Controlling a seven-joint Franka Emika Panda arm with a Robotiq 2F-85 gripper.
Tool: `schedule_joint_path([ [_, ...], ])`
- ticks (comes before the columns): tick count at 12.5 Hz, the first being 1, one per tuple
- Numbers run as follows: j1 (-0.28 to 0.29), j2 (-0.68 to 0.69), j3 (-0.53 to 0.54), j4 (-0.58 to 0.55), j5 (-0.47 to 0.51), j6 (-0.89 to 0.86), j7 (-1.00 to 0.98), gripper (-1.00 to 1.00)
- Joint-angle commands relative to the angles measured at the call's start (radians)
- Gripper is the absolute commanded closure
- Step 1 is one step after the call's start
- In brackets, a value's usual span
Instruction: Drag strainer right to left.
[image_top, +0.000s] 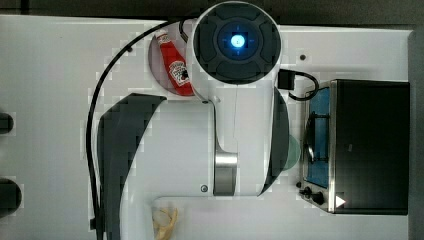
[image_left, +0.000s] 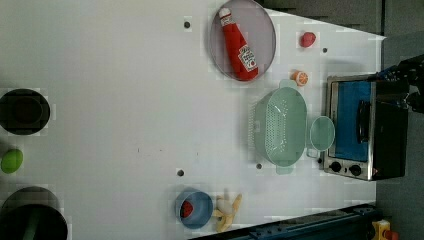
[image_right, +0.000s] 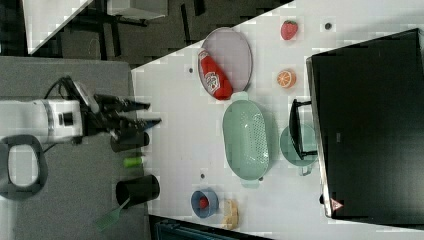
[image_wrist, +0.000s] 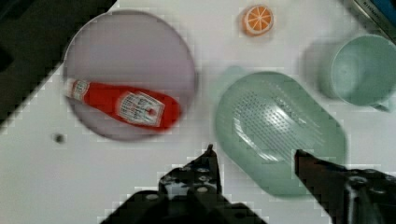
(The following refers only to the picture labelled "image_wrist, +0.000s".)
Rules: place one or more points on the grey round plate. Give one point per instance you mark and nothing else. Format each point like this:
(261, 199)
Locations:
(133, 48)

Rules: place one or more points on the green plastic strainer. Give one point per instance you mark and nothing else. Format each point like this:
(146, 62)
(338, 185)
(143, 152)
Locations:
(261, 119)

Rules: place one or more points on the orange slice toy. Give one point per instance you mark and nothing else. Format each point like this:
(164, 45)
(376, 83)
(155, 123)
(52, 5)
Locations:
(257, 20)

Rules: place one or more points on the green mug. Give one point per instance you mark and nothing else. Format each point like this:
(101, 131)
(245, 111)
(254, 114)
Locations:
(359, 71)

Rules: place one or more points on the silver toaster oven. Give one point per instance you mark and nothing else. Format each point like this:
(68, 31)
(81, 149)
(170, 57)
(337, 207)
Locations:
(376, 16)

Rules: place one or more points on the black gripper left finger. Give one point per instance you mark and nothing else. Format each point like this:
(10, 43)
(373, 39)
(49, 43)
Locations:
(191, 194)

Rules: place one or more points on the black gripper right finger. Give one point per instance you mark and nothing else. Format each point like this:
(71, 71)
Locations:
(349, 196)

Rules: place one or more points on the red ketchup bottle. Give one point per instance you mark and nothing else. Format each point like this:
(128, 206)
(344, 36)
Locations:
(138, 107)

